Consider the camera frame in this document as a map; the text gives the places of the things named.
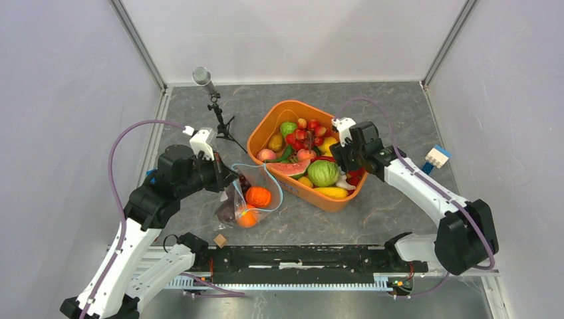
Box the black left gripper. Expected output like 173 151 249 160
176 149 239 198

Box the dark purple grape bunch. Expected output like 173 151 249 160
239 174 252 195

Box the dark purple mangosteen toy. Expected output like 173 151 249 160
215 201 235 223

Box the clear zip top bag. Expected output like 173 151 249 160
214 163 283 229

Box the white mushroom toy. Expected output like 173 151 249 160
335 175 356 191

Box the small orange pumpkin toy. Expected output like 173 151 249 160
245 186 272 208

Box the yellow lemon toy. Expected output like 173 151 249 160
318 136 339 157

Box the orange fruit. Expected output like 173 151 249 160
235 206 259 228

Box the green custard apple toy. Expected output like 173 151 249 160
279 121 298 138

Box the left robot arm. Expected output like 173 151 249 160
60 145 238 318

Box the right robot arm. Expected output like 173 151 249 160
330 118 499 275

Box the red chili pepper toy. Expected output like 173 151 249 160
307 157 358 190

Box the pink peach toy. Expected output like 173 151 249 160
256 148 277 163

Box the green cabbage toy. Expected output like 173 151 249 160
307 160 340 187

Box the yellow mango toy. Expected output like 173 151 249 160
314 187 349 199

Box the lychee cluster toy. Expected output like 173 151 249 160
284 118 331 154

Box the brown kiwi toy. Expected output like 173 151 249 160
267 134 285 153

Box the green chili pepper toy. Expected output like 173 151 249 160
265 146 294 163

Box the small wooden cube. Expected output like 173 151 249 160
213 234 228 249

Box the watermelon slice toy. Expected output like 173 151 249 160
266 159 311 179

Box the orange plastic bin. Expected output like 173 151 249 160
247 100 368 212

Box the white blue block stack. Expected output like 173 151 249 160
421 145 452 175

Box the black tripod microphone stand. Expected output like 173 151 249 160
192 66 247 153

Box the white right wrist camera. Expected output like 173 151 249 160
331 118 356 147

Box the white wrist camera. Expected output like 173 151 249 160
331 118 356 147
182 126 217 160

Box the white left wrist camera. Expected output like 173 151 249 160
182 126 217 160

